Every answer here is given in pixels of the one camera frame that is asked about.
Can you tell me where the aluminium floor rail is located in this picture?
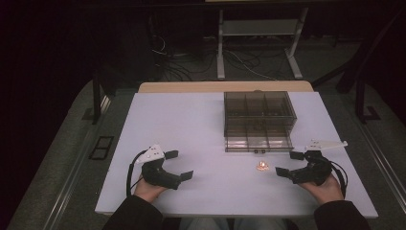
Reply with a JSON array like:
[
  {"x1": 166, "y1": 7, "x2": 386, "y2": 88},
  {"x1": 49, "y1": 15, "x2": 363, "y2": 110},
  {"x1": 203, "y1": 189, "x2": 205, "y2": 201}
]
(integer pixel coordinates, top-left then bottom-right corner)
[
  {"x1": 352, "y1": 118, "x2": 406, "y2": 205},
  {"x1": 42, "y1": 95, "x2": 113, "y2": 230}
]

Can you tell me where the person's left hand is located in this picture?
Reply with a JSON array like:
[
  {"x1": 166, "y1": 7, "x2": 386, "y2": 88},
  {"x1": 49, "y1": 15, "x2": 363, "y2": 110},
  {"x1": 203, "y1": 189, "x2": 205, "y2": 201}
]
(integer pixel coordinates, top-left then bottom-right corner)
[{"x1": 133, "y1": 173, "x2": 169, "y2": 204}]

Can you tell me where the black rectangular floor frame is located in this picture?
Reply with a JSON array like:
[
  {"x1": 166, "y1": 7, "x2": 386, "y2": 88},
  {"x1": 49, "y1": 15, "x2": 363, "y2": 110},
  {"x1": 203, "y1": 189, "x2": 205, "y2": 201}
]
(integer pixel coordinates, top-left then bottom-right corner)
[{"x1": 88, "y1": 135, "x2": 115, "y2": 161}]

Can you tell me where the tangle of floor cables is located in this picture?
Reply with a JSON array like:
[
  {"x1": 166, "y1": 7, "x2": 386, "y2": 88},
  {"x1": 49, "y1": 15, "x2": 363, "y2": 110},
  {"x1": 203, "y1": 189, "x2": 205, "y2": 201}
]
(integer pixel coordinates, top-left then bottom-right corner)
[{"x1": 148, "y1": 34, "x2": 280, "y2": 82}]

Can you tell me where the wooden table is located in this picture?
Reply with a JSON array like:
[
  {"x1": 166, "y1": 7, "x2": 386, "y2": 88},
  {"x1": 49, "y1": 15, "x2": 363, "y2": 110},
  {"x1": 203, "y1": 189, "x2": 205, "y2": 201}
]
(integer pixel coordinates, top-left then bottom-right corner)
[{"x1": 137, "y1": 80, "x2": 315, "y2": 94}]

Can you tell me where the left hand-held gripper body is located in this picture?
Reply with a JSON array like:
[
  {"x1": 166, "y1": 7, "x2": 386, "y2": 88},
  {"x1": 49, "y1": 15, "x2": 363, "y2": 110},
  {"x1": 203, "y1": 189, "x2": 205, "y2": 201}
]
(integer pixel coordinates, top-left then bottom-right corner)
[{"x1": 134, "y1": 143, "x2": 183, "y2": 191}]

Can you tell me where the person's right hand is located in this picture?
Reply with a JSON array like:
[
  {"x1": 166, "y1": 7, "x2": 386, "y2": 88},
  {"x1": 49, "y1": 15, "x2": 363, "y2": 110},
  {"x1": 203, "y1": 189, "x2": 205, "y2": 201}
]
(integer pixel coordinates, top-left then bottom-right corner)
[{"x1": 299, "y1": 173, "x2": 345, "y2": 206}]

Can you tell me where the white metal stand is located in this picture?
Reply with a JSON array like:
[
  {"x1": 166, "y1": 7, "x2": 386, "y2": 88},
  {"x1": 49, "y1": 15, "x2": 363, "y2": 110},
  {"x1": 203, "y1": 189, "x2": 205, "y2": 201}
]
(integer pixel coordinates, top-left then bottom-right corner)
[{"x1": 216, "y1": 7, "x2": 310, "y2": 81}]

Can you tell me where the clear smoky plastic drawer box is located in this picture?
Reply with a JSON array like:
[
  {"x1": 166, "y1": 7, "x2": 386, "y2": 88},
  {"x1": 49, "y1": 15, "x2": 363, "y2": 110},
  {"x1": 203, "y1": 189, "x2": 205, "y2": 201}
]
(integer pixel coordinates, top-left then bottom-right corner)
[{"x1": 223, "y1": 90, "x2": 298, "y2": 154}]

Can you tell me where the right hand-held gripper black cable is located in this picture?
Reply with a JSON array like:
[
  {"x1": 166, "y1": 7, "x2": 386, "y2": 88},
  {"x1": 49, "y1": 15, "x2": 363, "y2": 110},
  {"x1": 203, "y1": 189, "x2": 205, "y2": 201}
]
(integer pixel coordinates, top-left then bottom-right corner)
[{"x1": 329, "y1": 159, "x2": 350, "y2": 199}]

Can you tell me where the hand-held gripper black cable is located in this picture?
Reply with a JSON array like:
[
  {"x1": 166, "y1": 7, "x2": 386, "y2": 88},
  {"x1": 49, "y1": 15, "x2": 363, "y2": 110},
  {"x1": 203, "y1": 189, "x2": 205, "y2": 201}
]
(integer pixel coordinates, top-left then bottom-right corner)
[
  {"x1": 125, "y1": 149, "x2": 148, "y2": 198},
  {"x1": 329, "y1": 159, "x2": 350, "y2": 199}
]

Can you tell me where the left hand-held gripper black cable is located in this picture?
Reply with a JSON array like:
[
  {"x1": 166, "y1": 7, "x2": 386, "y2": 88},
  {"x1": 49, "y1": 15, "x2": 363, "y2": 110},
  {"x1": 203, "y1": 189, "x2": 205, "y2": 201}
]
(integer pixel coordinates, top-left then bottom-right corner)
[{"x1": 125, "y1": 149, "x2": 148, "y2": 198}]

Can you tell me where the black metal stand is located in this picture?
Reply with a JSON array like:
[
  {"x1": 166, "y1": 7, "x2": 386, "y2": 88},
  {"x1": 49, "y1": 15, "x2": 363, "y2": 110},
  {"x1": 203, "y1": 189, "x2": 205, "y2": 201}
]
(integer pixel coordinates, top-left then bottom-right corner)
[
  {"x1": 80, "y1": 70, "x2": 112, "y2": 126},
  {"x1": 354, "y1": 76, "x2": 382, "y2": 125}
]

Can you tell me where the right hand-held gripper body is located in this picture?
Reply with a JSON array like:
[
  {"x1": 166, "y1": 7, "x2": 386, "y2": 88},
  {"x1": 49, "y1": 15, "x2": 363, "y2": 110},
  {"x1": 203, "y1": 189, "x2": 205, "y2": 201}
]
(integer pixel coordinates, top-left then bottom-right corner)
[{"x1": 287, "y1": 138, "x2": 349, "y2": 187}]

